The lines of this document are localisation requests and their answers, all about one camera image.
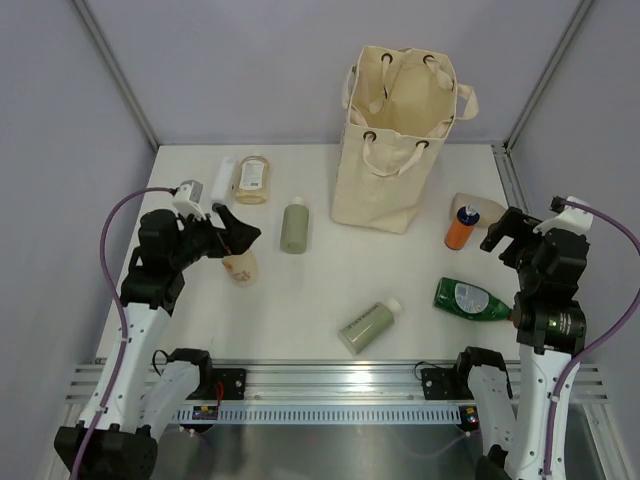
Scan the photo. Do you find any green dish soap bottle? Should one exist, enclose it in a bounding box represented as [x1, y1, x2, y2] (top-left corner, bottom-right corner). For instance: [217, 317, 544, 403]
[433, 277, 511, 322]

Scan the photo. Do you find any aluminium front rail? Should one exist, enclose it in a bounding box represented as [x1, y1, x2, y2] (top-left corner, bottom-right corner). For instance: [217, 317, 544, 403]
[64, 358, 609, 405]

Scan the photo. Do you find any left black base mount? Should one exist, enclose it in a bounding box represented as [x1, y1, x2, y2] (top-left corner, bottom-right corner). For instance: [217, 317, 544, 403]
[212, 368, 247, 401]

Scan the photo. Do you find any aluminium rail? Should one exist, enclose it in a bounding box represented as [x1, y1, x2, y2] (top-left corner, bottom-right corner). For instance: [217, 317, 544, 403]
[64, 358, 609, 405]
[491, 144, 529, 213]

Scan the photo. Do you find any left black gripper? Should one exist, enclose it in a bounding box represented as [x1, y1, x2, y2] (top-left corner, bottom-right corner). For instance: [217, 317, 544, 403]
[170, 206, 260, 270]

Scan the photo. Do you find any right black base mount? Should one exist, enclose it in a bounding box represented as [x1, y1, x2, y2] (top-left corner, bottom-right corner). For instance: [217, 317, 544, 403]
[420, 367, 463, 400]

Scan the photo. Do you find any right side aluminium rail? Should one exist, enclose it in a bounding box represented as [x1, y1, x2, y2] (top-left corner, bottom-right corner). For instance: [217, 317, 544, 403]
[491, 144, 529, 213]

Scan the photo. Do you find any white slotted cable duct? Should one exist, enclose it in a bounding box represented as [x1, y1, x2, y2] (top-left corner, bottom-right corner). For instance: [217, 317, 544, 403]
[170, 404, 462, 426]

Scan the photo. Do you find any beige squeeze bottle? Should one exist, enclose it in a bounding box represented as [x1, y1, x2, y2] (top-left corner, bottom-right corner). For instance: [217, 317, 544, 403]
[449, 192, 506, 228]

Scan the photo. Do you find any orange bottle blue cap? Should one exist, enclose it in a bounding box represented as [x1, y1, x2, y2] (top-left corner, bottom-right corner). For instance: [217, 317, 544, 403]
[444, 205, 480, 250]

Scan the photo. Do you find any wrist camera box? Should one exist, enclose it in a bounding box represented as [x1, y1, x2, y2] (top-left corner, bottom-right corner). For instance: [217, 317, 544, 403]
[172, 180, 205, 218]
[533, 196, 593, 235]

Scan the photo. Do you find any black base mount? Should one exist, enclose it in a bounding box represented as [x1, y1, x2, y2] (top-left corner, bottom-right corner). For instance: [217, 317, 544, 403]
[420, 367, 463, 400]
[212, 368, 247, 401]

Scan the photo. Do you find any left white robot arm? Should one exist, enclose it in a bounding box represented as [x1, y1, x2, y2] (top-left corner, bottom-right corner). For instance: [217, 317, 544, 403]
[54, 204, 261, 479]

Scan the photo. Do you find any sage green Murrayle bottle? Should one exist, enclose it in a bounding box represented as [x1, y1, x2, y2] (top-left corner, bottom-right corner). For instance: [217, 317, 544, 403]
[338, 298, 403, 355]

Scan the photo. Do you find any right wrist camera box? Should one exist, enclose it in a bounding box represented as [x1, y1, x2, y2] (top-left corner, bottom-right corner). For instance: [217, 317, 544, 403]
[533, 196, 593, 235]

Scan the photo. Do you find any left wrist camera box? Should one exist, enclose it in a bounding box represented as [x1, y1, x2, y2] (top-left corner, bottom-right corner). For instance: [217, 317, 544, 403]
[172, 180, 205, 218]

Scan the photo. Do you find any purple cable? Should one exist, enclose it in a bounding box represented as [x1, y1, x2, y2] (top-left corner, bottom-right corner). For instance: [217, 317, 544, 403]
[542, 198, 640, 474]
[69, 186, 177, 480]

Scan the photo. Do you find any clear yellow liquid bottle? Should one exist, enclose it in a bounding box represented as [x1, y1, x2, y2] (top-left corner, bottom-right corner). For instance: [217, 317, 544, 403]
[235, 155, 270, 205]

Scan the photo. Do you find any cream canvas tote bag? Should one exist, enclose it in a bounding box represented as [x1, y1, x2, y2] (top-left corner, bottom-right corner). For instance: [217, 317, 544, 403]
[330, 46, 479, 234]

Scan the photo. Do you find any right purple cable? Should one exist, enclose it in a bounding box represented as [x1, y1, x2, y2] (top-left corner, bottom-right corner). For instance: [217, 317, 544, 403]
[542, 198, 640, 474]

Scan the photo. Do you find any white slim bottle black cap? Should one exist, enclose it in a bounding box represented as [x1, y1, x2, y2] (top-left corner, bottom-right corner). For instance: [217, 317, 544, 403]
[210, 156, 238, 211]

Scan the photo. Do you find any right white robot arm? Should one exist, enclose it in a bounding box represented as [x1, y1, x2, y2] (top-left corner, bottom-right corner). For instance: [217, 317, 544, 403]
[452, 197, 593, 479]

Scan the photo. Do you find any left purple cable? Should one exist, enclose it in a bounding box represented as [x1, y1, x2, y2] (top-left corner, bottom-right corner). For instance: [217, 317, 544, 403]
[69, 186, 177, 480]

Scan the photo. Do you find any cream pump bottle floral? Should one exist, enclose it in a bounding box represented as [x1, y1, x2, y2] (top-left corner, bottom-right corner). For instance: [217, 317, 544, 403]
[221, 250, 258, 287]

